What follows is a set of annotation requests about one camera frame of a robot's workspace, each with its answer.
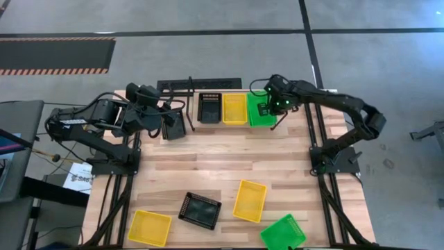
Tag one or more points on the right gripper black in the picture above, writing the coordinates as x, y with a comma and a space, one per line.
282, 102

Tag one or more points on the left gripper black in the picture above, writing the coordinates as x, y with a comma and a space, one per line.
169, 112

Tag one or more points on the green plastic slotted basket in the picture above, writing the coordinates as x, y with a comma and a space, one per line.
255, 118
282, 234

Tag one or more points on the black plastic slotted basket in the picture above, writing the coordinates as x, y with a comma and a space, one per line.
209, 111
200, 210
175, 130

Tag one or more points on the yellow plastic slotted basket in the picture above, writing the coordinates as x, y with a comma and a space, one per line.
249, 201
149, 228
234, 109

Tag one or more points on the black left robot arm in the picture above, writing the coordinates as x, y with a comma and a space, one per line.
86, 140

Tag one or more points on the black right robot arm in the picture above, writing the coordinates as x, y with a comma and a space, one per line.
347, 102

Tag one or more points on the black perforated metal bar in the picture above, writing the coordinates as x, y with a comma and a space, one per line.
215, 84

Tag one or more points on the white printed paper sheet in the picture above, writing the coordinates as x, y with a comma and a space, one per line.
78, 180

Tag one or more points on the black round plug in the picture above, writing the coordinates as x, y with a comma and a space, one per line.
55, 158

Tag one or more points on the hazard striped black floor mat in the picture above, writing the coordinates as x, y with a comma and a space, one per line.
52, 53

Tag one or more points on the black desk beam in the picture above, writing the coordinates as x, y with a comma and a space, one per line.
52, 191

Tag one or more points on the gray desk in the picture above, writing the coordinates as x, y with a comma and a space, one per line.
21, 118

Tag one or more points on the gray metal cart leg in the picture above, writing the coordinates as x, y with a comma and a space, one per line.
431, 131

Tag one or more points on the gray cabinet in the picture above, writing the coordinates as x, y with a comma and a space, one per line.
14, 225

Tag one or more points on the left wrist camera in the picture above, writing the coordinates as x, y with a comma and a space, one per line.
149, 93

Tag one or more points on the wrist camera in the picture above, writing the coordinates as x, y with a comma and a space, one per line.
274, 83
149, 93

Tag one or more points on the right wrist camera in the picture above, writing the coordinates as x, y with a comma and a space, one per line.
274, 83

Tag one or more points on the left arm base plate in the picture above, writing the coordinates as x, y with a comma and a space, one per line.
104, 169

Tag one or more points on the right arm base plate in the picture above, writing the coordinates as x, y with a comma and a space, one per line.
348, 168

